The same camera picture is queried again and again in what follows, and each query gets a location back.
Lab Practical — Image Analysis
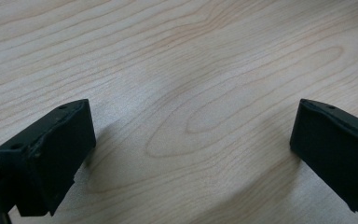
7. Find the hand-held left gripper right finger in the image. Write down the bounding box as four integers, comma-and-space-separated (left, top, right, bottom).
289, 98, 358, 215

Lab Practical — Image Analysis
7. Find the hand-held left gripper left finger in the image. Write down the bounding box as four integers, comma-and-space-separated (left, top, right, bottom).
0, 98, 97, 217

